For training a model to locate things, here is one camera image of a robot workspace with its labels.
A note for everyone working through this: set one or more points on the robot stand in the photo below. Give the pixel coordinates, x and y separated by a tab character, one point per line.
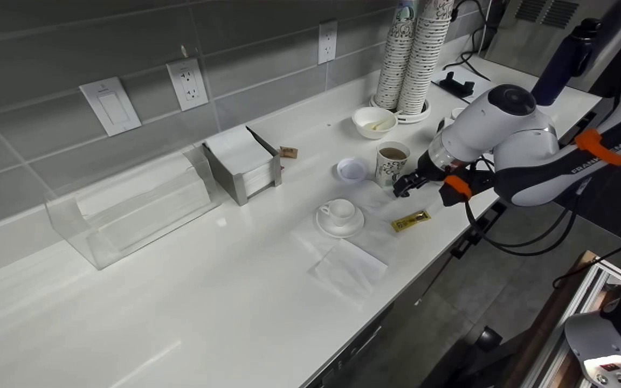
564	323

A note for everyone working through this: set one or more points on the white plastic spoon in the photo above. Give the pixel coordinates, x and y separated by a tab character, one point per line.
381	124

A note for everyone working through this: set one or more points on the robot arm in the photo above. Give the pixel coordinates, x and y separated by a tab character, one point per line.
526	156

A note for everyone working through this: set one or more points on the white plastic cup lid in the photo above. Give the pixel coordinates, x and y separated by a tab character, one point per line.
351	170

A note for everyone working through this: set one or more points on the white saucer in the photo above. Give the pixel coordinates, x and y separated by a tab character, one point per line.
343	230

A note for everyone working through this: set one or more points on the white paper napkin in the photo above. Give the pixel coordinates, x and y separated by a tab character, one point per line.
349	269

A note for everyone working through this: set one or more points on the brown sachet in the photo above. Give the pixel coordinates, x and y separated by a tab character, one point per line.
288	152

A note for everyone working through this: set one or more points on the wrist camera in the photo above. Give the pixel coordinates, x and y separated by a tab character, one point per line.
477	182

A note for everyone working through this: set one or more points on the white teacup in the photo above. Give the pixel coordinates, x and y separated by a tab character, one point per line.
338	212

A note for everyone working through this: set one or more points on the black holder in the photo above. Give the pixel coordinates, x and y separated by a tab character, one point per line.
457	85

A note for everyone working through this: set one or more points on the yellow sachet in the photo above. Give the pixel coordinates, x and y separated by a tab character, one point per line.
411	221

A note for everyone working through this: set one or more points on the white wall socket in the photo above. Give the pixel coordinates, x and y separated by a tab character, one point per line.
187	84
327	42

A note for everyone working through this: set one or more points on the stack of paper cups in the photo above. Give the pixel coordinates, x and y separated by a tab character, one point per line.
397	59
421	59

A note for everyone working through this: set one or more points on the metal napkin dispenser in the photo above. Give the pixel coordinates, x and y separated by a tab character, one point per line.
224	178

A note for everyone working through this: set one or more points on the dark blue water bottle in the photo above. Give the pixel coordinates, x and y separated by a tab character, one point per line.
561	67

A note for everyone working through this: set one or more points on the patterned paper cup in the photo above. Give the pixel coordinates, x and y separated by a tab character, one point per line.
388	171

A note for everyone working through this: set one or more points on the clear acrylic towel holder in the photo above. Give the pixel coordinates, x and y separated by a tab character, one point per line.
73	231

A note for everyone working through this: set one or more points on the stack of white napkins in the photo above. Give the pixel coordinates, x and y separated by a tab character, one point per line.
237	151

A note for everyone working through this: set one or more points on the stainless steel appliance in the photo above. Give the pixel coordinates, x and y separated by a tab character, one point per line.
526	37

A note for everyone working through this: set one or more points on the white light switch plate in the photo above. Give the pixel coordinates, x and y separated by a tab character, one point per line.
111	106

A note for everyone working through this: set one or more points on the white cup stack base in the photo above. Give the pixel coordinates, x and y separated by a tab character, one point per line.
421	116

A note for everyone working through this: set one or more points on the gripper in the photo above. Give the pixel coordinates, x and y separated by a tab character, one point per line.
427	168

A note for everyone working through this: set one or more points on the white bowl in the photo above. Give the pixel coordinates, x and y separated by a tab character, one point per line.
367	132

